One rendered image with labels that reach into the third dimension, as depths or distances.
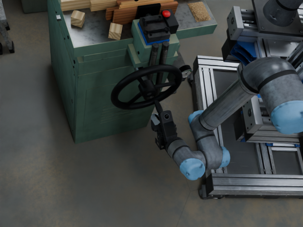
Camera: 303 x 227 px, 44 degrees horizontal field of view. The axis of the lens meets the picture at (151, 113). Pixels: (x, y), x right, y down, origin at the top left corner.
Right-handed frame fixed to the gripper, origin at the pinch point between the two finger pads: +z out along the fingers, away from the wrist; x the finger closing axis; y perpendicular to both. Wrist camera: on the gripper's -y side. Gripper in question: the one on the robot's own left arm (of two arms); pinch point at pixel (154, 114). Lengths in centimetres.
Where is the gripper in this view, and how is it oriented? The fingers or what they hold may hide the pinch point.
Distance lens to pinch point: 153.1
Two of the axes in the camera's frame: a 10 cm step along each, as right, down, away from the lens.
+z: -3.9, -5.1, 7.6
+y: 0.0, 8.3, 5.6
